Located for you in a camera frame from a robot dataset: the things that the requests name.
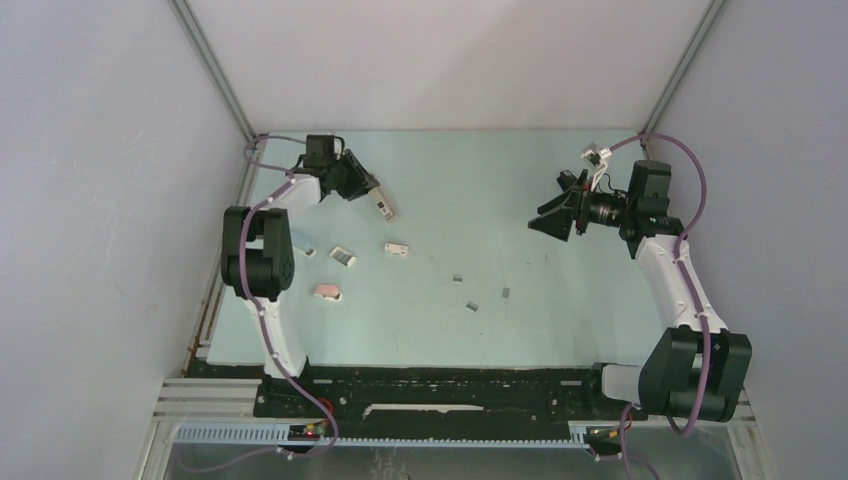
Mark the beige and black large stapler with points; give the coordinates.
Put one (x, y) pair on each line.
(383, 204)

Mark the white staple box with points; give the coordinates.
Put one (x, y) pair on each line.
(396, 249)

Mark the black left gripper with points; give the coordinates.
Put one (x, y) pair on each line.
(351, 193)

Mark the open staple box tray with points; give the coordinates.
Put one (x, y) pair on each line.
(343, 256)

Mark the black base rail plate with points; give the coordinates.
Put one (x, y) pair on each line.
(432, 404)

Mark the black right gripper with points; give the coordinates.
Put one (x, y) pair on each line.
(557, 223)

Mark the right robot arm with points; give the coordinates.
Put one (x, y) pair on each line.
(698, 365)

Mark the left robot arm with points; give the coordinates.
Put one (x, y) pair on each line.
(257, 249)

